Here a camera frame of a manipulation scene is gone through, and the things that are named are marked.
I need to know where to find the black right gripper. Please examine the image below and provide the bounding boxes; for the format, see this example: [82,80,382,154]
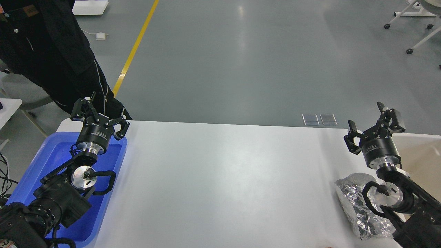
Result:
[343,102,406,169]

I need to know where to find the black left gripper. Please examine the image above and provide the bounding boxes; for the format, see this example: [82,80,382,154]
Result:
[71,92,130,155]

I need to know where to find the silver foil bag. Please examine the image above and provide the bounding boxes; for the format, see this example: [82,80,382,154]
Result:
[335,173,396,240]

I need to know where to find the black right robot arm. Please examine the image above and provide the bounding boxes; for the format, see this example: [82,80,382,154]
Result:
[343,102,441,248]

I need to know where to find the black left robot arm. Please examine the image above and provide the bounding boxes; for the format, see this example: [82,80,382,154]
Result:
[1,92,130,248]

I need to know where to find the right metal floor plate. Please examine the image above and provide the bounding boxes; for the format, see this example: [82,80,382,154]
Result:
[320,114,338,126]

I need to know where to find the metal floor plate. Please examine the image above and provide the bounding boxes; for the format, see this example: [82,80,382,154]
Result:
[302,114,320,126]
[320,114,338,126]

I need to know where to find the blue plastic bin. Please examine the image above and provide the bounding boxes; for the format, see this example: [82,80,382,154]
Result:
[7,132,127,248]

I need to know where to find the beige plastic bin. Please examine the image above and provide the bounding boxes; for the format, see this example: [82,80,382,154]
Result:
[392,133,441,201]

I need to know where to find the left metal floor plate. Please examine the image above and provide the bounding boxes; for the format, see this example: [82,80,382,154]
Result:
[302,114,320,126]

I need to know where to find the white power adapter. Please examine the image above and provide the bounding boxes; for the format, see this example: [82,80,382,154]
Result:
[95,32,107,41]

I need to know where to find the white side table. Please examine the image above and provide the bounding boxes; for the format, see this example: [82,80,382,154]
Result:
[0,98,22,129]

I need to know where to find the person in black clothes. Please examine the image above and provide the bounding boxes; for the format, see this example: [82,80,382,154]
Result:
[1,0,131,120]

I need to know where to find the white floor box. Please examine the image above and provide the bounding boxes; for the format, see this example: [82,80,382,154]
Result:
[72,0,109,16]

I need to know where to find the white wheeled stand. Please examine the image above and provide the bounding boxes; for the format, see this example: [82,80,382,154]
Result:
[381,0,440,57]

